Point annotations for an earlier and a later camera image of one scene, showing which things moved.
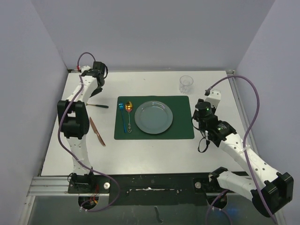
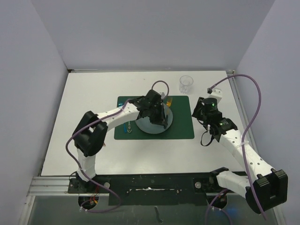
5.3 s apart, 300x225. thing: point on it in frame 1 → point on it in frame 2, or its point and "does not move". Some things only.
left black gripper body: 98,89 → 155,114
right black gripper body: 195,114 does not move
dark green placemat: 181,126 does not move
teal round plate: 153,117 does not move
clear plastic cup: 185,82 does not move
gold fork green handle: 100,106 → 168,103
